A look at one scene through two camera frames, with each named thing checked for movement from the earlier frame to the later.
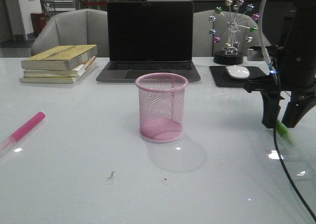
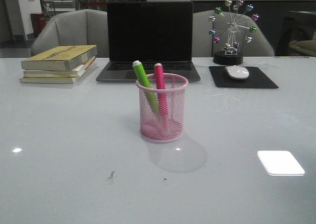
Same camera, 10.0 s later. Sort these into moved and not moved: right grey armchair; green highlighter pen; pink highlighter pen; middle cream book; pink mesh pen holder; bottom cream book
Moved: pink highlighter pen; green highlighter pen
Not moved: pink mesh pen holder; right grey armchair; bottom cream book; middle cream book
